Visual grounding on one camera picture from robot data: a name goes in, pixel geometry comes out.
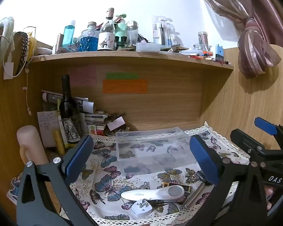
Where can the pale folded card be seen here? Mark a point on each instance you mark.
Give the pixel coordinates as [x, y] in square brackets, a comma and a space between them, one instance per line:
[116, 123]

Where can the yellow tube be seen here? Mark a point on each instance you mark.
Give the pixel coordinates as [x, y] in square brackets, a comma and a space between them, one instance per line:
[59, 143]

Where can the butterfly print lace tablecloth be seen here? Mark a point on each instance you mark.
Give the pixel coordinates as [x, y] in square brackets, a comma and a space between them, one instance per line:
[108, 176]

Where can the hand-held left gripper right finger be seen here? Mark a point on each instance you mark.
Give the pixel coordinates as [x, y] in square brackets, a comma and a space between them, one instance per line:
[201, 159]

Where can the rolled magazine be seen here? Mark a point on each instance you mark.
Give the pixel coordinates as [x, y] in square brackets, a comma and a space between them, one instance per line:
[85, 104]

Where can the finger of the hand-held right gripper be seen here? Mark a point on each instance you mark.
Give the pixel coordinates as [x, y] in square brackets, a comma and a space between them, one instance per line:
[244, 139]
[265, 126]

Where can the dark wine bottle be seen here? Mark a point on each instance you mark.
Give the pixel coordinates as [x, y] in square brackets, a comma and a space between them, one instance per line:
[68, 113]

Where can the clear jar silver lid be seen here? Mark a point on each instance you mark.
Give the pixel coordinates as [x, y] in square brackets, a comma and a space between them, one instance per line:
[132, 31]

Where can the corked glass bottle blue liquid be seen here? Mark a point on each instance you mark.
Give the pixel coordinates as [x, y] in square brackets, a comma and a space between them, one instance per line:
[88, 41]

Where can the pale pink cylinder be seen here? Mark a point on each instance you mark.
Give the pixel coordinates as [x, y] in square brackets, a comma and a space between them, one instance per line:
[29, 141]

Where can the stack of small boxes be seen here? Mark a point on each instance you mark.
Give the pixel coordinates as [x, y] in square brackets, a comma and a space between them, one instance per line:
[95, 122]

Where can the white power plug adapter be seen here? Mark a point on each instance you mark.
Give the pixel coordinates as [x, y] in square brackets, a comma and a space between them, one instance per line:
[141, 210]

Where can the small blue box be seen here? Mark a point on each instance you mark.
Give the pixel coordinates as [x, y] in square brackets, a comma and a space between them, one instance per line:
[219, 53]

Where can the green sticky note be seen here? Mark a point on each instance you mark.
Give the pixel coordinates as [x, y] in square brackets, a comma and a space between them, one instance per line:
[122, 76]

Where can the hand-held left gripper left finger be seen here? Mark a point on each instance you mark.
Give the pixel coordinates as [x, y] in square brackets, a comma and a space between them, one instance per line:
[78, 156]

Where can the orange lighter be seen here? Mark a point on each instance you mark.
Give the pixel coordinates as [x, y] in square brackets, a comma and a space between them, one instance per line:
[207, 52]

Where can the person's right hand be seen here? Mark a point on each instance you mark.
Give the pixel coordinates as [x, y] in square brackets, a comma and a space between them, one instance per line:
[269, 191]

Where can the clear plastic storage box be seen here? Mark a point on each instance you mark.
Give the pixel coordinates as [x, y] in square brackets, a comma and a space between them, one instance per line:
[153, 146]

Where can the pink striped curtain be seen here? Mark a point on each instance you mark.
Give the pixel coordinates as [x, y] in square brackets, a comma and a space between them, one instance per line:
[261, 2]

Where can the white handheld lint brush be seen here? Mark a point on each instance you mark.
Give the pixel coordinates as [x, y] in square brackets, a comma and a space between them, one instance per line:
[155, 192]

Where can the small glass jar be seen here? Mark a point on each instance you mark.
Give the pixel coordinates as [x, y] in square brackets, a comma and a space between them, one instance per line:
[198, 47]

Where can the black yellow rectangular item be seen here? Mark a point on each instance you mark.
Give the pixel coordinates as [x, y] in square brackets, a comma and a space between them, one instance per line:
[173, 185]

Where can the tall light blue bottle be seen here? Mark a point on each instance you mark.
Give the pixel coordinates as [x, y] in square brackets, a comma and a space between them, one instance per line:
[69, 34]

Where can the copper brown cylinder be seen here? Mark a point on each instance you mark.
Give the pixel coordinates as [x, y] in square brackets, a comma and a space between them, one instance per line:
[60, 42]

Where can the translucent white plastic box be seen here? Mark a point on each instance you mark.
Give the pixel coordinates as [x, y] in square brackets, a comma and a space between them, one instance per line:
[147, 47]

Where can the clear bottle illustrated label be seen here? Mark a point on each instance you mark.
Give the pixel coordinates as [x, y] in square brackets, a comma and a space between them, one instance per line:
[106, 37]

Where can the white handwritten note paper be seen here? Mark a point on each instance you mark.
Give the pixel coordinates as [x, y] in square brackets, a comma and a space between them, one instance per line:
[47, 127]

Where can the black lace ribbon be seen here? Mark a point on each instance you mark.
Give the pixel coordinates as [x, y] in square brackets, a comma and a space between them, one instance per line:
[24, 44]

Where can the clear acrylic brush organizer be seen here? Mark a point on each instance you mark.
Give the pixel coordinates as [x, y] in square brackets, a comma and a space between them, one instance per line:
[164, 31]

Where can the pink curtain tieback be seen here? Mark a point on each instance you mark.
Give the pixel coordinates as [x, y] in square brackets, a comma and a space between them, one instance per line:
[250, 24]

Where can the orange sticky note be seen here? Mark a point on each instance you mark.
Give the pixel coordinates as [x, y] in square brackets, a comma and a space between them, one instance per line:
[125, 86]

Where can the pink sticky note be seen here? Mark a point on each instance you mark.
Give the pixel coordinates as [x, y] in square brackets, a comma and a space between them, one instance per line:
[82, 77]

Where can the mint green pump bottle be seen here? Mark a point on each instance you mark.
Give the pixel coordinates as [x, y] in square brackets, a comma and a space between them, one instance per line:
[120, 29]

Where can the cartoon sticker sheet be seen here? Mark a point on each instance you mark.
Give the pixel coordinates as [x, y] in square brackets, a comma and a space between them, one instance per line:
[13, 188]

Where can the wooden shelf board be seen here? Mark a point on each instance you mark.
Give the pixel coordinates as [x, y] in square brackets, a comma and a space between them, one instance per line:
[132, 58]

